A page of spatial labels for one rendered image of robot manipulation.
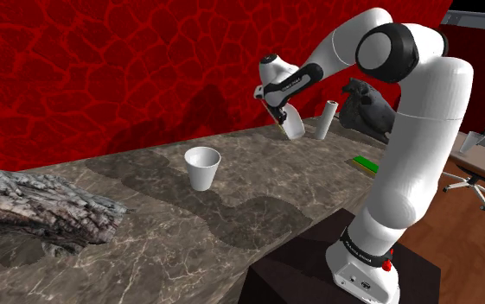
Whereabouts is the grey bark log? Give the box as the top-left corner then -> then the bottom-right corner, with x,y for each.
0,165 -> 129,258

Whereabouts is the office chair with white base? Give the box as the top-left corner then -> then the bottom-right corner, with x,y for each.
441,164 -> 485,212

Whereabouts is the white tapered vase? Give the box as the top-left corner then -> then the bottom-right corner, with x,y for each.
282,104 -> 307,142

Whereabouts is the green and yellow sponge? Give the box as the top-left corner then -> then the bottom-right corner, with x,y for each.
352,155 -> 380,176

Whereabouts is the dark robot stand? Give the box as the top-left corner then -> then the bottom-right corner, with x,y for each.
237,207 -> 442,304

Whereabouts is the dark grey stone figure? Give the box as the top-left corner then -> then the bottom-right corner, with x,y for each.
338,77 -> 398,145

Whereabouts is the light wooden desk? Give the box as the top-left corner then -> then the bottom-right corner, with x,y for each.
448,125 -> 485,189

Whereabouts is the white paper cup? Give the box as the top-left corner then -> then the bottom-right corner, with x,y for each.
183,146 -> 222,193

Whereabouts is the white cylinder roll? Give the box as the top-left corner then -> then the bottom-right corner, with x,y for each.
314,99 -> 340,141

